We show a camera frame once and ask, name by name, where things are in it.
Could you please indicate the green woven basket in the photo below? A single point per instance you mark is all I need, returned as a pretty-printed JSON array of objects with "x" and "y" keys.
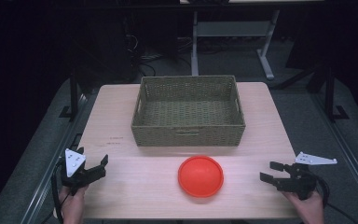
[{"x": 188, "y": 124}]

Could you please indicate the black metal stand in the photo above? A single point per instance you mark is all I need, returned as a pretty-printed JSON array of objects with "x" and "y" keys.
[
  {"x": 73, "y": 93},
  {"x": 331, "y": 93}
]

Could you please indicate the red plastic bowl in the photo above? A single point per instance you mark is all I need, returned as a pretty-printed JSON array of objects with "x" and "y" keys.
[{"x": 200, "y": 176}]

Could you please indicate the metal floor rail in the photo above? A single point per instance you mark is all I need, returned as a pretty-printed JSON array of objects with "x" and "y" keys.
[
  {"x": 52, "y": 161},
  {"x": 345, "y": 143}
]

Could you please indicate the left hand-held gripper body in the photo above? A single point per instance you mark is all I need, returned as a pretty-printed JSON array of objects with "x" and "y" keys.
[{"x": 74, "y": 169}]

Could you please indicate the person's right hand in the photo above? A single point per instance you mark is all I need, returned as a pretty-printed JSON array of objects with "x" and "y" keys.
[{"x": 307, "y": 210}]

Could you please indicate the grey metal desk frame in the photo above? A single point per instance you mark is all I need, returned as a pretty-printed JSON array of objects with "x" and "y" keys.
[{"x": 234, "y": 29}]

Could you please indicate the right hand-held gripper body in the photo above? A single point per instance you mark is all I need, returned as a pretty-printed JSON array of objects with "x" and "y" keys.
[{"x": 301, "y": 180}]

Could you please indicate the person's left hand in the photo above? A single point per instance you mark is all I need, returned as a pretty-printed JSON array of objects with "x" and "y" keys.
[{"x": 73, "y": 205}]

